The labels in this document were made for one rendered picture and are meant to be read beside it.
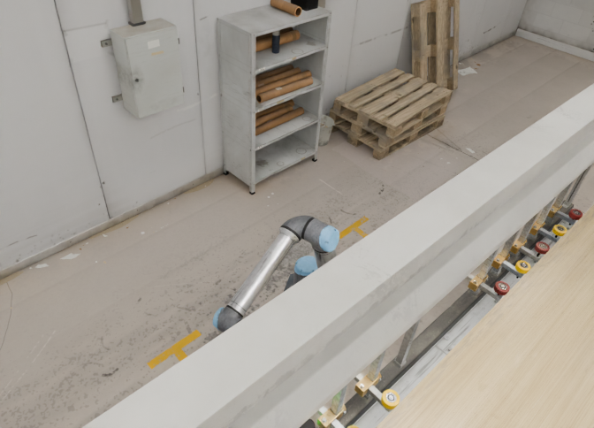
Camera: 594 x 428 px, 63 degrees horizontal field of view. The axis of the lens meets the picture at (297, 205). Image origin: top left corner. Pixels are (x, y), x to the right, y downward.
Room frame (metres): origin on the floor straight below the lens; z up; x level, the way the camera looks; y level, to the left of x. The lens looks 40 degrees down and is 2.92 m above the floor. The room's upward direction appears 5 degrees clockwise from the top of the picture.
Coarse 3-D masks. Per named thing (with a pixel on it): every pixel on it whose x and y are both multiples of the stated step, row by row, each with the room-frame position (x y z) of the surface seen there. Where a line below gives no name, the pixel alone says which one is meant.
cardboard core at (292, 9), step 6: (270, 0) 4.21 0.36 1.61; (276, 0) 4.18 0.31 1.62; (282, 0) 4.16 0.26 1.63; (276, 6) 4.16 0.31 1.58; (282, 6) 4.11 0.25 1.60; (288, 6) 4.07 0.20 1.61; (294, 6) 4.04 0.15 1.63; (288, 12) 4.07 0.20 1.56; (294, 12) 4.01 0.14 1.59; (300, 12) 4.06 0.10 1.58
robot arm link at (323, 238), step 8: (312, 224) 1.67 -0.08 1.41; (320, 224) 1.67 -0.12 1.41; (304, 232) 1.65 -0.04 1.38; (312, 232) 1.63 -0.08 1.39; (320, 232) 1.63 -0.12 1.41; (328, 232) 1.62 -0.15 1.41; (336, 232) 1.64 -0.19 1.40; (312, 240) 1.62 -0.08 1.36; (320, 240) 1.60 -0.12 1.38; (328, 240) 1.59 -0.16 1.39; (336, 240) 1.64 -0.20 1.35; (320, 248) 1.61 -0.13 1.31; (328, 248) 1.59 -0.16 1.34; (320, 256) 1.64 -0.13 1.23; (328, 256) 1.64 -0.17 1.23; (320, 264) 1.67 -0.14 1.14
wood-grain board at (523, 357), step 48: (576, 240) 2.28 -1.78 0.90; (528, 288) 1.84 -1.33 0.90; (576, 288) 1.87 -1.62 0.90; (480, 336) 1.49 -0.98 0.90; (528, 336) 1.51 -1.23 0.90; (576, 336) 1.54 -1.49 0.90; (432, 384) 1.21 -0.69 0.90; (480, 384) 1.22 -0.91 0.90; (528, 384) 1.24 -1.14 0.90; (576, 384) 1.26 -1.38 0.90
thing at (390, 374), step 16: (528, 240) 2.47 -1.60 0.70; (512, 256) 2.29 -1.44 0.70; (496, 272) 2.12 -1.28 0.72; (464, 304) 1.86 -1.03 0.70; (448, 320) 1.73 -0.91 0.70; (432, 336) 1.61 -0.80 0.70; (416, 352) 1.50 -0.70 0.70; (384, 368) 1.39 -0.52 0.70; (400, 368) 1.40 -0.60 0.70; (384, 384) 1.30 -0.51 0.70; (352, 400) 1.21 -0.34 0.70; (368, 400) 1.21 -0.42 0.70; (352, 416) 1.13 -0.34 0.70
